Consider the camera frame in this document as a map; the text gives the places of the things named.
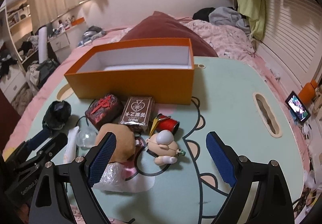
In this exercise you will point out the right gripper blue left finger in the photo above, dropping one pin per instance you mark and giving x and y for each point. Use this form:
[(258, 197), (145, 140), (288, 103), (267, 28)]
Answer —
[(50, 203)]

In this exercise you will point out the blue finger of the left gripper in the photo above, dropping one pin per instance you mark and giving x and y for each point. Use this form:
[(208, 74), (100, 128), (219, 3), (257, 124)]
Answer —
[(38, 139)]

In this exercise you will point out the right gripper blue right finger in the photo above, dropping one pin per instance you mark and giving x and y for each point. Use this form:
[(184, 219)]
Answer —
[(272, 203)]

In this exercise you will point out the black fabric bundle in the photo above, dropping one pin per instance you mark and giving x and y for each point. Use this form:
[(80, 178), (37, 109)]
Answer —
[(56, 115)]

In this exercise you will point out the clear plastic bottle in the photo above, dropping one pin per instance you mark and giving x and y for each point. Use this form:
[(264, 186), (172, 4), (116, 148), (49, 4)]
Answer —
[(78, 138)]

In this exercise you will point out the tan plush ball toy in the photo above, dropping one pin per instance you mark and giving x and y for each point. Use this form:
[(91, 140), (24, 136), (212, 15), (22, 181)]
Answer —
[(125, 141)]

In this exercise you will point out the bubble wrap piece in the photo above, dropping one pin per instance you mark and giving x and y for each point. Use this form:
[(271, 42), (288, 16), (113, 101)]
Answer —
[(120, 177)]

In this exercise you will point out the dark red patterned box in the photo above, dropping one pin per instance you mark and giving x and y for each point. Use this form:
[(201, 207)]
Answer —
[(104, 110)]

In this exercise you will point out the white bedside drawer cabinet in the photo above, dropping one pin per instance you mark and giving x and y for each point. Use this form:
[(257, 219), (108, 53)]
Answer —
[(61, 46)]

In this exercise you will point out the brown playing card box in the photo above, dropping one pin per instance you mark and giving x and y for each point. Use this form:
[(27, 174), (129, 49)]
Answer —
[(137, 112)]

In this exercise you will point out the white rolled tube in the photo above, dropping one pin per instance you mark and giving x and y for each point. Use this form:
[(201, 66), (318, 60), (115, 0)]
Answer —
[(42, 45)]

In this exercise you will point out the orange bottle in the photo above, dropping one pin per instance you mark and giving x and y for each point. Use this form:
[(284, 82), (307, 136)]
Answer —
[(307, 93)]

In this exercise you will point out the bald figurine doll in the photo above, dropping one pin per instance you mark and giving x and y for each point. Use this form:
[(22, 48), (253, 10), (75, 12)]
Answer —
[(164, 148)]

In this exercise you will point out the grey clothes on bed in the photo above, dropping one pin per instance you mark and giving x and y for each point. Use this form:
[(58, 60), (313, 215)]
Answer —
[(91, 34)]

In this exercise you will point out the red thread spool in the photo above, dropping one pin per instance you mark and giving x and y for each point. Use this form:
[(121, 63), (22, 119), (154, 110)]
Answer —
[(162, 122)]

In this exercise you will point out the orange box on shelf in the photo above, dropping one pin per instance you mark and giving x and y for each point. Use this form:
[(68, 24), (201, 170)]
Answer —
[(77, 21)]

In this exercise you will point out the orange cardboard box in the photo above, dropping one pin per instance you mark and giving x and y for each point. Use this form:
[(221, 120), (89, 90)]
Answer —
[(162, 68)]

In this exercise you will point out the pink floral quilt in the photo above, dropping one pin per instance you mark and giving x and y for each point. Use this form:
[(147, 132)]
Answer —
[(231, 43)]

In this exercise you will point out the maroon pillow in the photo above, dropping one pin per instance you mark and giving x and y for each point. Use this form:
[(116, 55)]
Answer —
[(161, 25)]

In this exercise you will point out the grey clothing pile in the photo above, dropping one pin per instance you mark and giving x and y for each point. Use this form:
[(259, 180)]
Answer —
[(227, 16)]

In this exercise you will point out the light green hanging garment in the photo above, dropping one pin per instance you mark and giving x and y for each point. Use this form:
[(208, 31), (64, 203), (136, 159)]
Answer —
[(255, 12)]

